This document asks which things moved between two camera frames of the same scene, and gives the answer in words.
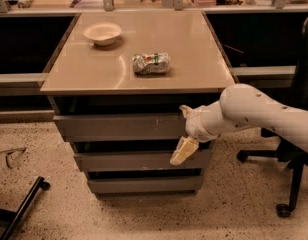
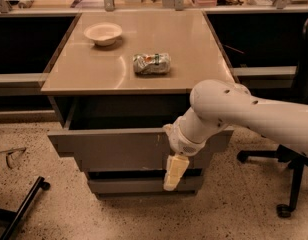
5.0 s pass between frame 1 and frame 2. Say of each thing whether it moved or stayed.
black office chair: stayed
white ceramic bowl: stayed
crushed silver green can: stayed
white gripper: moved
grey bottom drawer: stayed
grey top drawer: moved
